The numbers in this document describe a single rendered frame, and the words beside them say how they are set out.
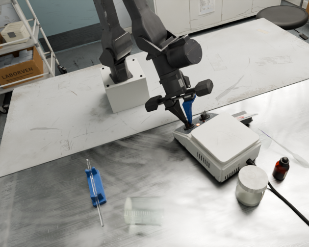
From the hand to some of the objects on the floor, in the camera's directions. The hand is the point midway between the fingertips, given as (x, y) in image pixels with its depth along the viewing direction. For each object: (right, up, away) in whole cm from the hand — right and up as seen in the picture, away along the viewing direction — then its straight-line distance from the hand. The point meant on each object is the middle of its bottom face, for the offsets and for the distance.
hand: (184, 112), depth 66 cm
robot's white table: (+7, -48, +90) cm, 102 cm away
